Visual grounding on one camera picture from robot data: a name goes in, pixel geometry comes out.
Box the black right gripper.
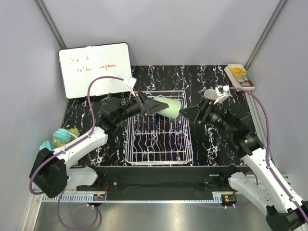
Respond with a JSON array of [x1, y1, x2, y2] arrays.
[[179, 97, 235, 135]]

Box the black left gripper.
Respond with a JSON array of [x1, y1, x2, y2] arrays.
[[115, 90, 168, 124]]

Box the pale green cup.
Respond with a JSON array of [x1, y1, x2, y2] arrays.
[[154, 96, 181, 120]]

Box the clear glass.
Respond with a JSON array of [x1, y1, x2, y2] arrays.
[[204, 89, 218, 100]]

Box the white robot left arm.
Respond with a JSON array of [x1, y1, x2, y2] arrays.
[[29, 92, 169, 198]]

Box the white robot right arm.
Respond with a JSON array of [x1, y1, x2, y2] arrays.
[[180, 99, 308, 231]]

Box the yellow paperback book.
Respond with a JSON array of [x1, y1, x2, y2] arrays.
[[224, 64, 255, 90]]

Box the white dry-erase board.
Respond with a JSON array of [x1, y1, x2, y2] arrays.
[[58, 42, 132, 99]]

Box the teal headphones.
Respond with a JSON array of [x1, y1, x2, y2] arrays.
[[39, 128, 77, 151]]

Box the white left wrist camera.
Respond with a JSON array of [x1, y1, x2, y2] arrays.
[[123, 77, 137, 94]]

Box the white wire dish rack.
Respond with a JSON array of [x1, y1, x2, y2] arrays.
[[124, 90, 194, 166]]

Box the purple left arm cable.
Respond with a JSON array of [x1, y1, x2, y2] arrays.
[[28, 76, 128, 230]]

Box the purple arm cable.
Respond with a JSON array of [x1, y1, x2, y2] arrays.
[[228, 87, 308, 223], [28, 76, 128, 230]]

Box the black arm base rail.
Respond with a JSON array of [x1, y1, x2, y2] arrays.
[[77, 167, 235, 202]]

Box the white slotted cable duct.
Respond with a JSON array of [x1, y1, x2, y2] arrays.
[[42, 193, 106, 203]]

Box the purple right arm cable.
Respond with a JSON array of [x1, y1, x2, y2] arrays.
[[228, 87, 308, 223]]

